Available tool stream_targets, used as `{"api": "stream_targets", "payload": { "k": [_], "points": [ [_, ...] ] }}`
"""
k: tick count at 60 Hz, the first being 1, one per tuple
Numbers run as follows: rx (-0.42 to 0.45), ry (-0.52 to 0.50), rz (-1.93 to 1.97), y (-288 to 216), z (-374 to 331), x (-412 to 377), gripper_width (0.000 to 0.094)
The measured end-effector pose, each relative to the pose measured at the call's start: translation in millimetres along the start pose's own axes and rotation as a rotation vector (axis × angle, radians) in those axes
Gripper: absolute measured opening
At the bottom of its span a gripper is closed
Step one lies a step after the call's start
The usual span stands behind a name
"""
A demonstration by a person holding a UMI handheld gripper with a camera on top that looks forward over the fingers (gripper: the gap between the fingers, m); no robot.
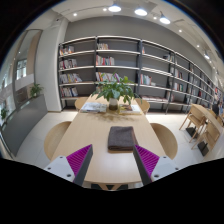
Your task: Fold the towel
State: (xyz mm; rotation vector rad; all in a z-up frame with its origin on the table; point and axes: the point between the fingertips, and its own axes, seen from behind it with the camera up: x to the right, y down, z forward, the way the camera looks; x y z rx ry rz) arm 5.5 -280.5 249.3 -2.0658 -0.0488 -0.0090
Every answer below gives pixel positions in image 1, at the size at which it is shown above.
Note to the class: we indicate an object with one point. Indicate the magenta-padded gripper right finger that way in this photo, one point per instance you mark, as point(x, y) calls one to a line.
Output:
point(163, 168)

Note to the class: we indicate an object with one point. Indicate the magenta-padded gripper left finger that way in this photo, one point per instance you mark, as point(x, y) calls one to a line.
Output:
point(60, 168)

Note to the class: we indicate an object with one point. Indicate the zigzag striped grey towel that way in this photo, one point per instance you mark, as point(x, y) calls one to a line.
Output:
point(120, 138)

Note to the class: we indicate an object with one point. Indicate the round-backed light wooden chair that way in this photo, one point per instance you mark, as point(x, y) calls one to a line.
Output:
point(165, 138)
point(144, 106)
point(80, 103)
point(55, 138)

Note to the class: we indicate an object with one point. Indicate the slatted wooden chair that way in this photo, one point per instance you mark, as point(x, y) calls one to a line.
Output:
point(211, 138)
point(195, 120)

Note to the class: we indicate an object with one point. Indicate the grey partition counter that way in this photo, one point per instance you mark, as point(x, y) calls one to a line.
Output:
point(25, 123)

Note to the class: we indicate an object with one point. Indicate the yellow-green book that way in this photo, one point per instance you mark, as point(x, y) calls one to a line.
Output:
point(133, 109)

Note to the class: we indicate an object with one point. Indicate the white magazine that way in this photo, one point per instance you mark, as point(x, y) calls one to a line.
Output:
point(93, 107)

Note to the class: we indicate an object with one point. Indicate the light wooden side table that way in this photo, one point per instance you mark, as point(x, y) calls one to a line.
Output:
point(208, 113)

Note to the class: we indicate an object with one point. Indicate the small green potted plant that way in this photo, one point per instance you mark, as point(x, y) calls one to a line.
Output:
point(3, 113)
point(36, 89)

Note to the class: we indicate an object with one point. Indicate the grey bookshelf unit with books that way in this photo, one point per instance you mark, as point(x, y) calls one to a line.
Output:
point(116, 60)

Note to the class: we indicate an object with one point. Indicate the ceiling lights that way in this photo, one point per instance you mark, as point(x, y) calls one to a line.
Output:
point(140, 12)

